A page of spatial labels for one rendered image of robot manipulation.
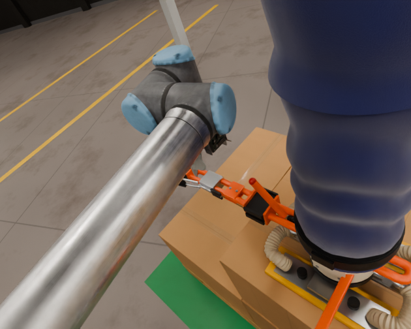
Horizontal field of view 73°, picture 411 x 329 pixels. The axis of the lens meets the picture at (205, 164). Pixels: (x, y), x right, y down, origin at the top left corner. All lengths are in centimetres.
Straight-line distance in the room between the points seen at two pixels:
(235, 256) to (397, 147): 68
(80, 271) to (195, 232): 124
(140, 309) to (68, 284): 182
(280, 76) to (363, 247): 37
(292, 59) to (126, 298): 207
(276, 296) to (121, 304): 151
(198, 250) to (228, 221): 22
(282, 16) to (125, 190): 27
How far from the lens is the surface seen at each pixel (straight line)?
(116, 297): 230
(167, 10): 369
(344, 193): 49
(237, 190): 93
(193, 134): 44
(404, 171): 47
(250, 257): 97
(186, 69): 64
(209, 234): 153
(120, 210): 37
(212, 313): 196
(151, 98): 55
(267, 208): 86
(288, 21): 32
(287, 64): 36
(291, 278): 90
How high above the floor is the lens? 182
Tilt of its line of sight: 43 degrees down
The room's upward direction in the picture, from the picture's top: 24 degrees counter-clockwise
